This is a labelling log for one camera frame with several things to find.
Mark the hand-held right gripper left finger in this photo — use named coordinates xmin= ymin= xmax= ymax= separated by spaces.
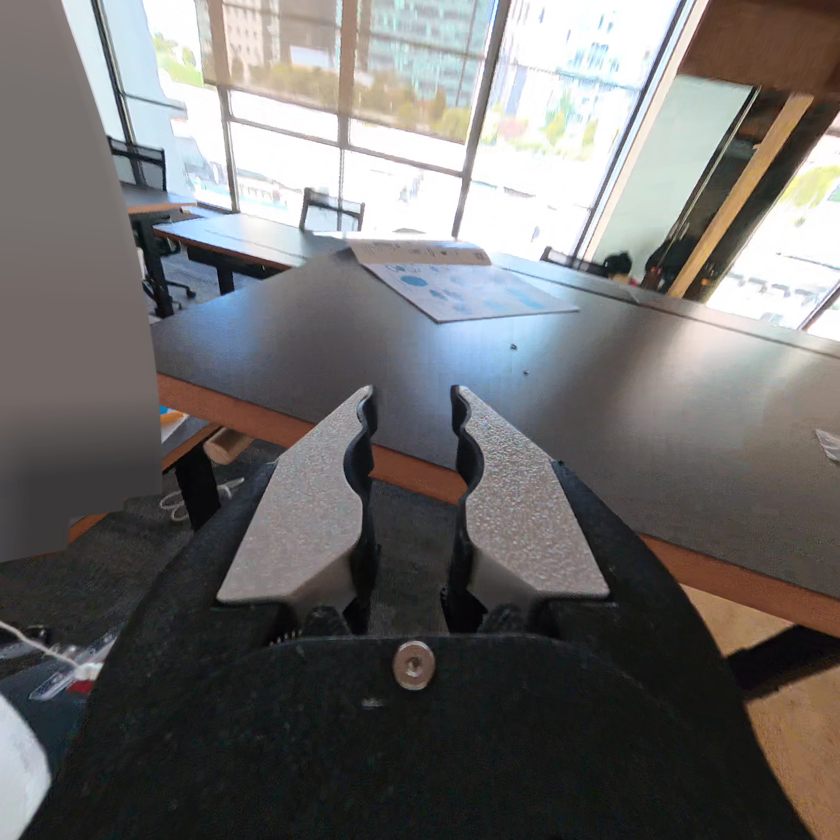
xmin=215 ymin=385 xmax=382 ymax=631

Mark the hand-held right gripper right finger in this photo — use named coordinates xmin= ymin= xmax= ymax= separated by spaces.
xmin=443 ymin=385 xmax=611 ymax=631

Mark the dark grey desk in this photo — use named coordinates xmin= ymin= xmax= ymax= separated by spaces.
xmin=151 ymin=252 xmax=840 ymax=700

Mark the cardboard tube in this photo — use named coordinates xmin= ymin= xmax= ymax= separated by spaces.
xmin=202 ymin=430 xmax=256 ymax=466

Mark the assembly guide booklet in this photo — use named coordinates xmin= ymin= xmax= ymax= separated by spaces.
xmin=344 ymin=238 xmax=580 ymax=324

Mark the black chair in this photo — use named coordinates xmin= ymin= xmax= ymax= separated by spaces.
xmin=107 ymin=134 xmax=168 ymax=191
xmin=541 ymin=246 xmax=605 ymax=275
xmin=300 ymin=187 xmax=366 ymax=232

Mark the large window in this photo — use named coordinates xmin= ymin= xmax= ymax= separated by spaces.
xmin=705 ymin=115 xmax=840 ymax=332
xmin=98 ymin=0 xmax=690 ymax=247

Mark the wooden pillar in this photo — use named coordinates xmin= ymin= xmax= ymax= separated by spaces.
xmin=666 ymin=92 xmax=815 ymax=299

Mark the beige roller blind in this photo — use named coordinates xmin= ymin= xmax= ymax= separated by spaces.
xmin=200 ymin=0 xmax=500 ymax=144

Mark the white cord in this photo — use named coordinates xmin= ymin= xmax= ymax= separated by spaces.
xmin=159 ymin=478 xmax=245 ymax=524

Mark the dark desk with cable hatch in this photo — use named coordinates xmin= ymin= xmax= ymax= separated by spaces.
xmin=489 ymin=252 xmax=840 ymax=361

